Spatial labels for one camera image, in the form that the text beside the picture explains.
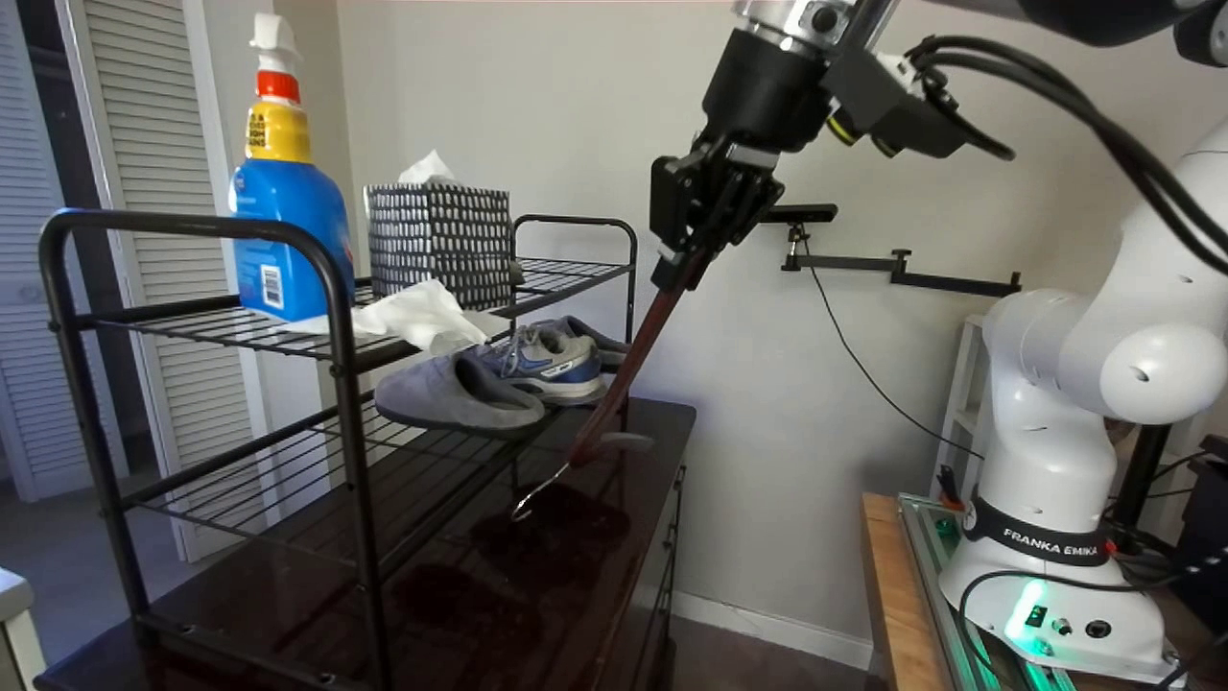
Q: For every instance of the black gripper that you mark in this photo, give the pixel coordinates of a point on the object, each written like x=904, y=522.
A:
x=769, y=95

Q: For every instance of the brown wooden clothes hanger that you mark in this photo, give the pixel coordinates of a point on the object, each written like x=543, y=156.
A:
x=627, y=369

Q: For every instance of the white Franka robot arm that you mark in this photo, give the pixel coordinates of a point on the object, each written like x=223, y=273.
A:
x=1078, y=385

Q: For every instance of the dark grey shoe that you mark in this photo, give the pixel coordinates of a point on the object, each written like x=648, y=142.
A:
x=613, y=345

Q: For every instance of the black metal shoe rack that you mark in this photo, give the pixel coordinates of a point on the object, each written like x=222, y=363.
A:
x=356, y=445

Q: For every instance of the grey blue sneaker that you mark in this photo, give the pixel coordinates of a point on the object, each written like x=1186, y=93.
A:
x=563, y=364

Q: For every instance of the patterned tissue box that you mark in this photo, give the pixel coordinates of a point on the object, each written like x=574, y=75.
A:
x=442, y=241

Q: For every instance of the white crumpled cloth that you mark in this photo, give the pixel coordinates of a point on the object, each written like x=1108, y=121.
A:
x=415, y=313

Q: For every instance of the grey slipper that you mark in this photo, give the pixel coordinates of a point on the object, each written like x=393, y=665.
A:
x=456, y=395

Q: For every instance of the dark wooden dresser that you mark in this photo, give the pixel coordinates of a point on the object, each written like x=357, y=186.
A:
x=549, y=589

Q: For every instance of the blue yellow spray bottle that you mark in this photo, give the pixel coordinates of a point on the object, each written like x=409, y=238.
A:
x=291, y=214

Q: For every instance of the wooden table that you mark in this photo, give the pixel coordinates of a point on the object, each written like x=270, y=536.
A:
x=895, y=600

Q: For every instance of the white louvered closet door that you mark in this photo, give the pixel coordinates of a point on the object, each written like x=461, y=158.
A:
x=168, y=127

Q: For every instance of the black control box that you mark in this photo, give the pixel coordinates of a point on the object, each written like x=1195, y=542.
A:
x=1211, y=522

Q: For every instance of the white door with knob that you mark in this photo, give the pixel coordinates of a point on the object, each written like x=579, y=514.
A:
x=25, y=253

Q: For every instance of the white furniture corner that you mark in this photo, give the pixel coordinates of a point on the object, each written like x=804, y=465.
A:
x=18, y=625

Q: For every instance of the black stereo camera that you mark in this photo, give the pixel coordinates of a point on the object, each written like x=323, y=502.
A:
x=808, y=212

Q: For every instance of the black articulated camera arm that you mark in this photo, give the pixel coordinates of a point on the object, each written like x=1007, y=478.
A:
x=856, y=262

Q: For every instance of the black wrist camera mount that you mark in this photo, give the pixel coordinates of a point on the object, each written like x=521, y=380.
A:
x=895, y=110

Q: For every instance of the white shelf frame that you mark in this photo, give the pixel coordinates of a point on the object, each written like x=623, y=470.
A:
x=952, y=408

